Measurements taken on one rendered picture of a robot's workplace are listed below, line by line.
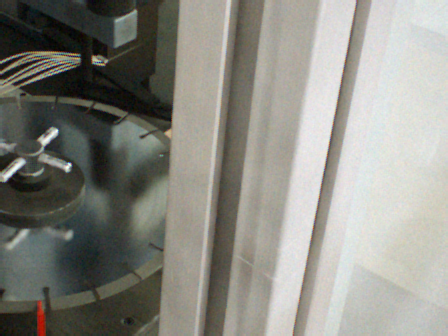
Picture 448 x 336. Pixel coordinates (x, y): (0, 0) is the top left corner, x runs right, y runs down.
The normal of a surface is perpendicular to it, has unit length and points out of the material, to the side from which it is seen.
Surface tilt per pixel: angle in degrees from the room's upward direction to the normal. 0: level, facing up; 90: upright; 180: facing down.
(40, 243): 0
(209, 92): 90
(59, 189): 5
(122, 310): 0
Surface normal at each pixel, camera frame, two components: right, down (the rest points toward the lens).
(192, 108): -0.61, 0.44
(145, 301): 0.08, -0.80
